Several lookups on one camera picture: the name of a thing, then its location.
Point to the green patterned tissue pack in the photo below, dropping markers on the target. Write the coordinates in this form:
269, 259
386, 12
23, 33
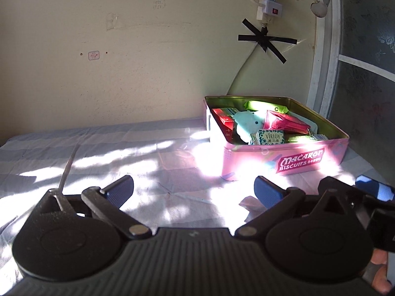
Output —
270, 137

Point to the red cardboard box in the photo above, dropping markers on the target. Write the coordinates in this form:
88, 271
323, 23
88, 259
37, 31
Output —
223, 120

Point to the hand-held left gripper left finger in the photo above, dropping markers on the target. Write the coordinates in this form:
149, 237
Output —
118, 188

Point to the red zip pouch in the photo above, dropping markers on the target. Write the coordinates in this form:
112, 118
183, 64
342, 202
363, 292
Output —
284, 123

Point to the green wipes packet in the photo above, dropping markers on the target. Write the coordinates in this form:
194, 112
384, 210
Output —
265, 106

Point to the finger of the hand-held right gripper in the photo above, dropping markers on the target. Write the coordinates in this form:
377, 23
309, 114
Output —
376, 189

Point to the pink biscuit tin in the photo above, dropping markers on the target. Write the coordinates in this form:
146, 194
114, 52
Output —
262, 160

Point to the person's right hand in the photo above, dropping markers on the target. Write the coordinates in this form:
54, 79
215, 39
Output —
379, 257

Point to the clear wall hook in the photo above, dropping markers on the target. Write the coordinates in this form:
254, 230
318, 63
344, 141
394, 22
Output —
111, 21

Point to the striped bed sheet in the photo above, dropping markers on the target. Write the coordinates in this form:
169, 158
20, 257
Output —
108, 148

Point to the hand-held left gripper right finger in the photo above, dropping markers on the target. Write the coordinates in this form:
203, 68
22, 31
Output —
267, 191

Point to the black tape cross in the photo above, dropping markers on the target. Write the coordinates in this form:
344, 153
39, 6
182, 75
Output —
264, 40

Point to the teal plush toy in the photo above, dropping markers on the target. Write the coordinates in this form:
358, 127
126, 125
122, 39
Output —
247, 125

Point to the small white wall sticker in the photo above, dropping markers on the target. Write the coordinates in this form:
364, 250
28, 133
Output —
93, 55

